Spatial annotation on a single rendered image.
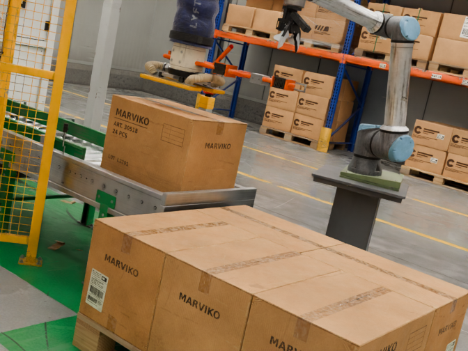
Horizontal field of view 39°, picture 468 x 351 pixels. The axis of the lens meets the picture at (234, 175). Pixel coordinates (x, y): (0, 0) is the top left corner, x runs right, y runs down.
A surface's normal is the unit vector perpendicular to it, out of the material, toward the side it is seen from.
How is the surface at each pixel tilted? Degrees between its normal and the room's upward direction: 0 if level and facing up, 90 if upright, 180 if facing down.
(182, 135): 90
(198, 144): 90
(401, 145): 93
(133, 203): 90
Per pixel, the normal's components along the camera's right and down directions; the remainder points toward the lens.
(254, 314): -0.61, 0.02
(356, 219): -0.29, 0.11
